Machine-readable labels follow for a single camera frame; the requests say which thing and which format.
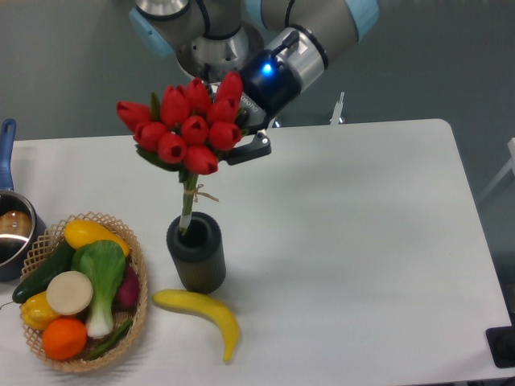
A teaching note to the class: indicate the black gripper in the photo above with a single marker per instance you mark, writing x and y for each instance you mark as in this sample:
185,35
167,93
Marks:
269,86

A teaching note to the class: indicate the red tulip bouquet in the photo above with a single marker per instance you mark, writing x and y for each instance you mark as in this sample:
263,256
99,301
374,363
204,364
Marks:
188,130

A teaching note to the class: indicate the yellow banana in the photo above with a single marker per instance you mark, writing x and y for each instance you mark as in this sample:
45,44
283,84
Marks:
181,300

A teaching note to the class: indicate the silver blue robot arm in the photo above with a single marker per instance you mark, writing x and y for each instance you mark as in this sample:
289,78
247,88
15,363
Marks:
280,48

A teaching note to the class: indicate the dark ribbed vase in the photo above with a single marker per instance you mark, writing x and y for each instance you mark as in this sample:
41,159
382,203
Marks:
198,255

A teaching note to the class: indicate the green bok choy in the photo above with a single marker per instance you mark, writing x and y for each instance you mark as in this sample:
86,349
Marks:
103,263

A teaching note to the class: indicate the yellow squash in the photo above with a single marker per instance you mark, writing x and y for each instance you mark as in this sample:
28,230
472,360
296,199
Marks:
79,233

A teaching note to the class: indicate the purple sweet potato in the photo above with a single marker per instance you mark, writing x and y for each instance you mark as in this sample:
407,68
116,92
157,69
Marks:
128,292

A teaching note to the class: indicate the green chili pepper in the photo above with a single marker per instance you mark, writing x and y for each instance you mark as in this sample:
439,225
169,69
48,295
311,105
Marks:
112,341

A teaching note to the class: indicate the woven wicker basket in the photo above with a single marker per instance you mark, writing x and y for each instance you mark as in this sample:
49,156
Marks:
43,248

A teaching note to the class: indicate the dark green cucumber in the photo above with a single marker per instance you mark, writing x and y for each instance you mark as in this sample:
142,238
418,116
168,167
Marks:
58,262

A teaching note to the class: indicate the beige round bun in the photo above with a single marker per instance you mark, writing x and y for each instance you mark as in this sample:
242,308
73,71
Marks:
69,293

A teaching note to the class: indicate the white furniture leg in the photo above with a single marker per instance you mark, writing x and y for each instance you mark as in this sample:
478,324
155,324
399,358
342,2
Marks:
505,175

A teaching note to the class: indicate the orange fruit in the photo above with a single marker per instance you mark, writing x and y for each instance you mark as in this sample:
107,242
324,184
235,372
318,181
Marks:
64,338

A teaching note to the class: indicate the yellow bell pepper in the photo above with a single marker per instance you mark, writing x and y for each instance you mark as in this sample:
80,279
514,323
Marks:
36,312

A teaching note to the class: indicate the black device at edge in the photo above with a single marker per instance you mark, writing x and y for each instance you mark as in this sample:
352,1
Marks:
501,345

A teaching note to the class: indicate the white metal base frame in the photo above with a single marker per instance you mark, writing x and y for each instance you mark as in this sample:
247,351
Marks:
336,118

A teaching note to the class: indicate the blue handled saucepan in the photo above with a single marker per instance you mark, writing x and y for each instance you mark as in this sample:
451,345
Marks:
20,224

